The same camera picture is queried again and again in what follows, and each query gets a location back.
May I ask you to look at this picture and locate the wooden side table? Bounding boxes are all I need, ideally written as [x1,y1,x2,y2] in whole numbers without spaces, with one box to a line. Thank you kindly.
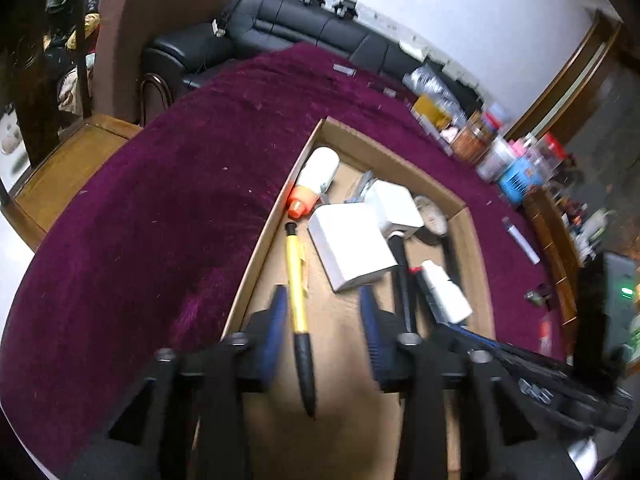
[10,114,144,252]

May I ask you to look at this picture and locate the blue label plastic jar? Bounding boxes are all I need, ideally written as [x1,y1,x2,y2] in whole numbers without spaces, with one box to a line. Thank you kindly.
[497,144,549,206]

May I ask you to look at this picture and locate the white plastic gadget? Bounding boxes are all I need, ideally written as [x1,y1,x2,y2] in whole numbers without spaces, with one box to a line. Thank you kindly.
[420,260,474,324]

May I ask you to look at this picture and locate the brown upholstered armchair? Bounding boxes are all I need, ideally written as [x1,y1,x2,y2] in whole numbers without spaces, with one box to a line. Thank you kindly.
[92,0,241,126]

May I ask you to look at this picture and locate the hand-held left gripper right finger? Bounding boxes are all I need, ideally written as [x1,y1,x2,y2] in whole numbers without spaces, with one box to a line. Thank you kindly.
[359,286,586,480]

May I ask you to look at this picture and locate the maroon plush tablecloth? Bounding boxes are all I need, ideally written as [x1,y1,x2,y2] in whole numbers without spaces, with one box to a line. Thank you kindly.
[0,42,576,471]

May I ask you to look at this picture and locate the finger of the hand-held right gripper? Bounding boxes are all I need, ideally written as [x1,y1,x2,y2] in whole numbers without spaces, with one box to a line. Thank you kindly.
[438,322,532,377]

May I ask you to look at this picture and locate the clear jar with red lid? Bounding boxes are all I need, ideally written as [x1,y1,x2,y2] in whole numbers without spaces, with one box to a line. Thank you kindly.
[530,132,569,172]

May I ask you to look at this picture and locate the brown printed canister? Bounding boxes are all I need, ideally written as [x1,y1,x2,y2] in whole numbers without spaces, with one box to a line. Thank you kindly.
[450,115,494,164]

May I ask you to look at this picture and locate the white rectangular box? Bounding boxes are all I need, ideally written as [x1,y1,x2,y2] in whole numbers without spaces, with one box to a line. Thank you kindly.
[307,203,399,294]

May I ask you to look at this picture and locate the crumpled clear plastic bag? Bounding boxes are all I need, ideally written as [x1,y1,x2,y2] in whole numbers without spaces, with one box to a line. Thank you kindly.
[402,65,469,111]

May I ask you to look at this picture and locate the white marker pen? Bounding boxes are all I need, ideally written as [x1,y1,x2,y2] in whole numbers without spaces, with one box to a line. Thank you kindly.
[501,216,542,266]

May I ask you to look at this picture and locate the white charger adapter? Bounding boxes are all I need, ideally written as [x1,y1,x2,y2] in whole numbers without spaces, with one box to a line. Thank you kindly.
[365,180,425,239]

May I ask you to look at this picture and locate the brown wooden cabinet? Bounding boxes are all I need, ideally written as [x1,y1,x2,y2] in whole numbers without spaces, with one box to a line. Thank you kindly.
[522,187,584,356]

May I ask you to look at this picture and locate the yellow tape roll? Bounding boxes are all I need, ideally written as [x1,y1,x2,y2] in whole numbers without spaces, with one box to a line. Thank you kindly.
[412,94,454,129]

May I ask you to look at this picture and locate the pile of small toys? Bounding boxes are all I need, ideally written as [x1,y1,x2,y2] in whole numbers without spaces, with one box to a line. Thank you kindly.
[550,195,627,262]

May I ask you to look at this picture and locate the yellow pen with black grip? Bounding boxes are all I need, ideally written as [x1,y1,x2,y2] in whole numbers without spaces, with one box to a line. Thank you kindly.
[284,221,317,418]

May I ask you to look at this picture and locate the jar of sticks red lid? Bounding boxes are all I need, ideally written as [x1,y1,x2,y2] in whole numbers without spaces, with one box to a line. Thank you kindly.
[481,109,512,134]

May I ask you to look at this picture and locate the black tape roll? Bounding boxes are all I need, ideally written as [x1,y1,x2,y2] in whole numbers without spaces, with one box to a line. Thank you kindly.
[412,195,449,237]

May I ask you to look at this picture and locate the shallow cardboard box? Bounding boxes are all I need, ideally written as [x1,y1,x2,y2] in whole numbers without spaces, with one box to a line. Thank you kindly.
[220,116,498,480]

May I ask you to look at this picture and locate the white glue bottle orange cap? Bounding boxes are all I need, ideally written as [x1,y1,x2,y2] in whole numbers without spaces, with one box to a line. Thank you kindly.
[287,146,341,219]

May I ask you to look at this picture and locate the dark wooden rack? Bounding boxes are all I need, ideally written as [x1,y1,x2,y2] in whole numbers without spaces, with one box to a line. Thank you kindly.
[0,0,102,172]

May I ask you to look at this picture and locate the wood framed glass panel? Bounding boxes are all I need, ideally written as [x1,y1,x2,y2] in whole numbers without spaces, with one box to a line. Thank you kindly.
[505,7,640,201]

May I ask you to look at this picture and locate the black leather sofa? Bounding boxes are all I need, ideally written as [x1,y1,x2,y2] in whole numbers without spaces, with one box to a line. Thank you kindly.
[142,0,483,107]

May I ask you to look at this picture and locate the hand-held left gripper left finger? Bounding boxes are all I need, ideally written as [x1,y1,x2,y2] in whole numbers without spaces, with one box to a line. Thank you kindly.
[65,285,291,480]

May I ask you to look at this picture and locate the black pen with grey end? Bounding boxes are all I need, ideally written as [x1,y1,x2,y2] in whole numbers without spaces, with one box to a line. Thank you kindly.
[387,230,419,336]

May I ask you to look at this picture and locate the white plastic jar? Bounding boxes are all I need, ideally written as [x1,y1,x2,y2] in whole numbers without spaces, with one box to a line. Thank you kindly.
[475,135,519,184]

